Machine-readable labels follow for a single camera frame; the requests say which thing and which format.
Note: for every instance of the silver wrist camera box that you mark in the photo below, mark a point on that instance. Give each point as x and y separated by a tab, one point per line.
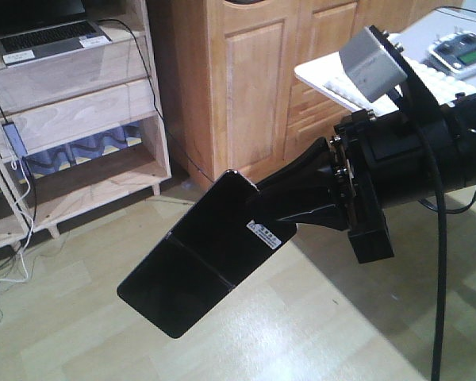
362	62

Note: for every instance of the white desk top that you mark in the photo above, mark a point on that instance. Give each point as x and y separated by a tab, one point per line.
412	43

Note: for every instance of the grey remote controller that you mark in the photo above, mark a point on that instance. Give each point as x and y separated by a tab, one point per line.
454	54

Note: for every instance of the grey usb hub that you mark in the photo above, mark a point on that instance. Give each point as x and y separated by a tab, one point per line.
14	139

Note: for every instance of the wooden shelf unit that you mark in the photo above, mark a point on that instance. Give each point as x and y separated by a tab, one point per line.
62	99

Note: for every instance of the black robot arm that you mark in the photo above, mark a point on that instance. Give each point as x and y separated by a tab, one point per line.
450	146

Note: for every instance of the black camera bracket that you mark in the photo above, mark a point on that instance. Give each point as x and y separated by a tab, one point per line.
409	94

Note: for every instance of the black foldable phone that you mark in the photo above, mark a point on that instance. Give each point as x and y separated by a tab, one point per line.
215	246

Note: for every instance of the white keyboard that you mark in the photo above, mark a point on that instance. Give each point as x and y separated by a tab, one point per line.
443	87

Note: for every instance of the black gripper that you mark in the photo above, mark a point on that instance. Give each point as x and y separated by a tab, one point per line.
375	163

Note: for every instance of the silver laptop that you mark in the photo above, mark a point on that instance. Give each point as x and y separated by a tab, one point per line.
36	30

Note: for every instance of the wooden cabinet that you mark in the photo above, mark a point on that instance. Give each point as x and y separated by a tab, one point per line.
229	94

